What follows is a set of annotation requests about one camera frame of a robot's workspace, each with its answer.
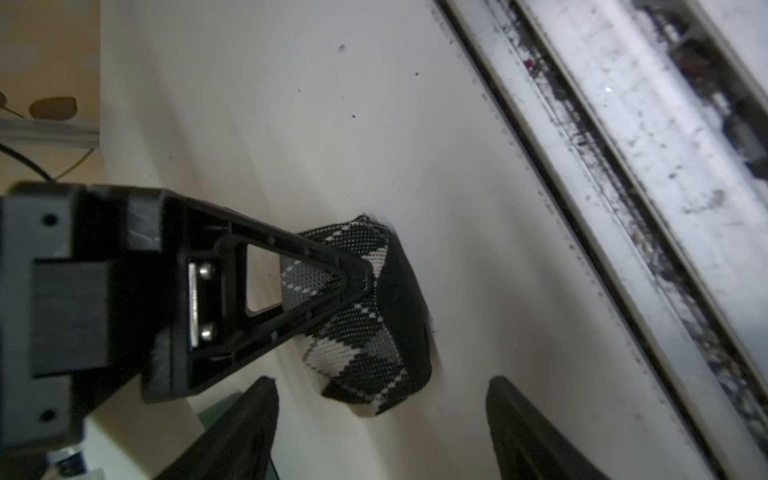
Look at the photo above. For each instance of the aluminium front rail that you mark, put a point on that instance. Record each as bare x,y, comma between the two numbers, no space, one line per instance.
651,118

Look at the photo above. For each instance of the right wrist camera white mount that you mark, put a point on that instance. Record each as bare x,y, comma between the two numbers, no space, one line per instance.
128,438

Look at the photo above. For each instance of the black grey argyle sock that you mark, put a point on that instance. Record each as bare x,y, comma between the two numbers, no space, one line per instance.
375,353

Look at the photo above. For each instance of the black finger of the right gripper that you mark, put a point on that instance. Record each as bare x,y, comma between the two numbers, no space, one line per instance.
228,289

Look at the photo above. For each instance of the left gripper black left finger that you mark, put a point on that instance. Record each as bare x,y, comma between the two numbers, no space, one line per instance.
238,445

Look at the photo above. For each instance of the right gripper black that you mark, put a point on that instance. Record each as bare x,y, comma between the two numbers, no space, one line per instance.
85,286

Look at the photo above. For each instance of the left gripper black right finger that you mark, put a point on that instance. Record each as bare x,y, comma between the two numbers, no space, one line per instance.
526,444

